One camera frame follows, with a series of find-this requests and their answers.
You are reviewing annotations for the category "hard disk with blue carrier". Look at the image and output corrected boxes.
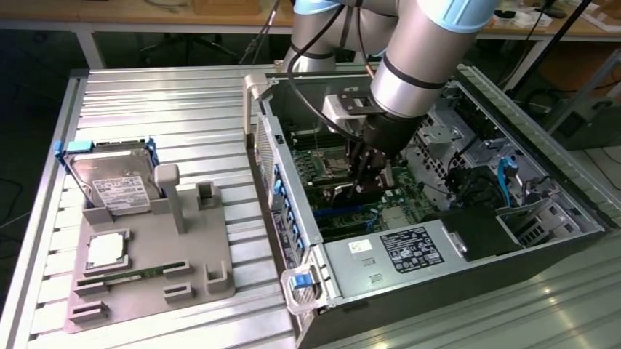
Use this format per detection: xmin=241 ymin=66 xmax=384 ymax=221
xmin=53 ymin=136 xmax=169 ymax=218

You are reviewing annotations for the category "silver power supply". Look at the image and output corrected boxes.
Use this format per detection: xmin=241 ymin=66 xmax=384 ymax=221
xmin=324 ymin=222 xmax=471 ymax=309

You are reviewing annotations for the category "grey hanging cable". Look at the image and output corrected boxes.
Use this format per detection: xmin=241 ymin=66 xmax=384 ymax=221
xmin=245 ymin=0 xmax=282 ymax=65

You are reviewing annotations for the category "open black PC case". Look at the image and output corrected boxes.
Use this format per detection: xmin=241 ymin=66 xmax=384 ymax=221
xmin=242 ymin=68 xmax=621 ymax=349

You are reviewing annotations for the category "black wire bundle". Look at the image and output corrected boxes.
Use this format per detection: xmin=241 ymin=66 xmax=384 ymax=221
xmin=445 ymin=167 xmax=501 ymax=209

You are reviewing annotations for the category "green RAM stick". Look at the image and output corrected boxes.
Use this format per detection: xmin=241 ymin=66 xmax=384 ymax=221
xmin=77 ymin=265 xmax=170 ymax=287

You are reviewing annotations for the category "blue wire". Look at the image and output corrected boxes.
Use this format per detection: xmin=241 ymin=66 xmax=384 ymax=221
xmin=497 ymin=154 xmax=521 ymax=211

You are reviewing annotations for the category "pale cardboard box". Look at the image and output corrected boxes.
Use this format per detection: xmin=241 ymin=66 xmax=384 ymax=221
xmin=590 ymin=1 xmax=621 ymax=25

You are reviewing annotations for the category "grey floor cabinet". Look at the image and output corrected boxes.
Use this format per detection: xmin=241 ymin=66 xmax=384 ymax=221
xmin=552 ymin=97 xmax=621 ymax=151

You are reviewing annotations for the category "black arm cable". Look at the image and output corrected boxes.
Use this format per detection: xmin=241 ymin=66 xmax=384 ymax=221
xmin=285 ymin=0 xmax=371 ymax=143

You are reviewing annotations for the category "wooden desk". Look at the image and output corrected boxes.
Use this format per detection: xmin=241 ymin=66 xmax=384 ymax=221
xmin=0 ymin=0 xmax=621 ymax=92

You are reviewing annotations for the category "black coiled floor cable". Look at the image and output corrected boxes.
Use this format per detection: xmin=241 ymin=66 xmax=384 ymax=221
xmin=524 ymin=87 xmax=567 ymax=111

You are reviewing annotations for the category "black expansion slot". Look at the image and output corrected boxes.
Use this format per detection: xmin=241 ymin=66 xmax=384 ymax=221
xmin=322 ymin=220 xmax=372 ymax=241

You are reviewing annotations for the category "green graphics card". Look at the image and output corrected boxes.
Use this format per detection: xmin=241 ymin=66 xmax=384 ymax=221
xmin=332 ymin=181 xmax=389 ymax=211

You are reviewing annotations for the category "grey slanted metal leg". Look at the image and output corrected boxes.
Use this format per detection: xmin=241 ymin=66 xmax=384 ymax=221
xmin=545 ymin=49 xmax=621 ymax=136

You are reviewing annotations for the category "green motherboard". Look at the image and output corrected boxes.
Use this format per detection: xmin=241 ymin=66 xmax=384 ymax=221
xmin=289 ymin=123 xmax=433 ymax=243

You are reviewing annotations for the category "blue expansion slot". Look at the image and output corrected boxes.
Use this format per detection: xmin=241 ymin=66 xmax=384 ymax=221
xmin=314 ymin=205 xmax=364 ymax=220

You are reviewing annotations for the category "silver chipset heat sink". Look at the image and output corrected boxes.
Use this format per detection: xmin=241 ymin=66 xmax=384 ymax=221
xmin=383 ymin=209 xmax=417 ymax=229

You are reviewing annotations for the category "black desk device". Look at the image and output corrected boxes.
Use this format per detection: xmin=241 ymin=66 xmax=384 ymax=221
xmin=541 ymin=0 xmax=570 ymax=18

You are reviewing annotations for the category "silver CPU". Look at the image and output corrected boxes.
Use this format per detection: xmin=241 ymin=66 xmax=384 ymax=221
xmin=87 ymin=234 xmax=127 ymax=267

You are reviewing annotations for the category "silver disk bay cage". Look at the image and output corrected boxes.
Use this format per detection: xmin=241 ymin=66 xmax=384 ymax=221
xmin=411 ymin=103 xmax=492 ymax=182

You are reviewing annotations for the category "CPU socket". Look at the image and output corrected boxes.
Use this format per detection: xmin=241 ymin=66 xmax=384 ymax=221
xmin=318 ymin=147 xmax=353 ymax=176

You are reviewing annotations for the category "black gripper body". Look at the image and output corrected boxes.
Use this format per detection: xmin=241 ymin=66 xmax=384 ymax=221
xmin=361 ymin=112 xmax=425 ymax=154

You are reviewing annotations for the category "black plastic cover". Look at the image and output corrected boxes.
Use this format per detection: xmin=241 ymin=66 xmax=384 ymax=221
xmin=420 ymin=209 xmax=527 ymax=263

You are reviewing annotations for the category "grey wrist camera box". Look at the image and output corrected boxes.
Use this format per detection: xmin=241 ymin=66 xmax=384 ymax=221
xmin=321 ymin=93 xmax=379 ymax=130

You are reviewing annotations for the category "white and black box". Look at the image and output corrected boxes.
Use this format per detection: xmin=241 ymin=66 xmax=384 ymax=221
xmin=492 ymin=9 xmax=555 ymax=29

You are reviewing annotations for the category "silver drive bay bracket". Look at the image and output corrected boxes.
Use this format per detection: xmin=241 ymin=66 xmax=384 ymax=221
xmin=499 ymin=198 xmax=606 ymax=250

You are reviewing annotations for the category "grey parts rack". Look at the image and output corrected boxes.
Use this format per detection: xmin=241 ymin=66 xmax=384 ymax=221
xmin=62 ymin=163 xmax=240 ymax=335

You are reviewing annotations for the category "installed black RAM stick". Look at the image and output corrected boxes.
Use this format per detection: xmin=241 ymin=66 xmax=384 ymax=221
xmin=310 ymin=176 xmax=349 ymax=196

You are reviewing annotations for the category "black stand pole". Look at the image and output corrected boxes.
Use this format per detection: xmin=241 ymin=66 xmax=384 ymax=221
xmin=503 ymin=0 xmax=598 ymax=91

